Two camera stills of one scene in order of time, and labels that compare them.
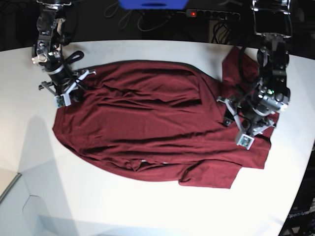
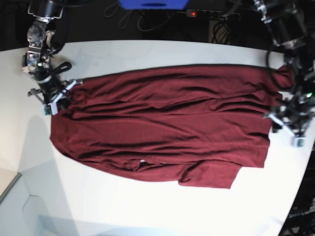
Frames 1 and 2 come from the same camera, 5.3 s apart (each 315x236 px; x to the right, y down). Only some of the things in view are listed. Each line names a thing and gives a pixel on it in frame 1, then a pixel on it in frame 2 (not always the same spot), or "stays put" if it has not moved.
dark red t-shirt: (164, 120) stays put
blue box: (153, 5) stays put
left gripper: (64, 83) → (50, 99)
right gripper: (249, 121) → (294, 113)
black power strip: (212, 14) stays put
